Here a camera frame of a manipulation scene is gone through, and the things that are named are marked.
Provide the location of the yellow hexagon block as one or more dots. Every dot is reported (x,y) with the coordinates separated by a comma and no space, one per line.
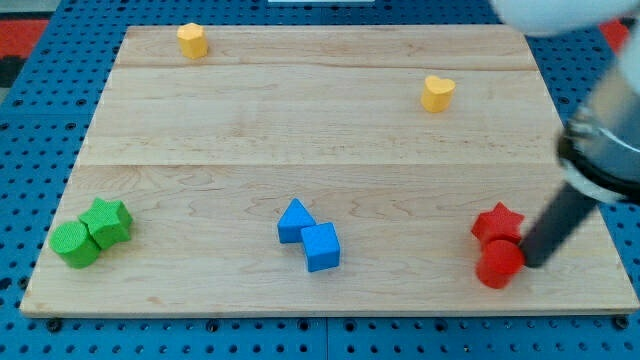
(192,40)

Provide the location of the yellow heart block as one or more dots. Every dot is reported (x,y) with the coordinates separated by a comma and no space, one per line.
(437,94)

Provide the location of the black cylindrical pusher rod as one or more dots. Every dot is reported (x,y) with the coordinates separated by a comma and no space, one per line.
(561,216)

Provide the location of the red cylinder block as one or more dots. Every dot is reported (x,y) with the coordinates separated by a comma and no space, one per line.
(500,261)

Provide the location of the green cylinder block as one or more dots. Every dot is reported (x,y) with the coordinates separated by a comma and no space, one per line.
(72,242)

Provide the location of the blue triangle block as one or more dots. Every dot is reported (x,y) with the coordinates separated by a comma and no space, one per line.
(293,220)

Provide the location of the green star block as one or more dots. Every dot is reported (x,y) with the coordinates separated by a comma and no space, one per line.
(108,222)

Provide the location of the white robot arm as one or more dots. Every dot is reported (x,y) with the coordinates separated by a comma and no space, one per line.
(600,146)

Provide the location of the red star block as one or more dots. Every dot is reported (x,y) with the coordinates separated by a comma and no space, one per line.
(500,223)

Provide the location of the blue cube block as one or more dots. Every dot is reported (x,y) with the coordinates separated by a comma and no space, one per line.
(321,247)

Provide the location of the wooden board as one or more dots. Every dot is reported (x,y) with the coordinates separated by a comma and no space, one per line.
(207,154)

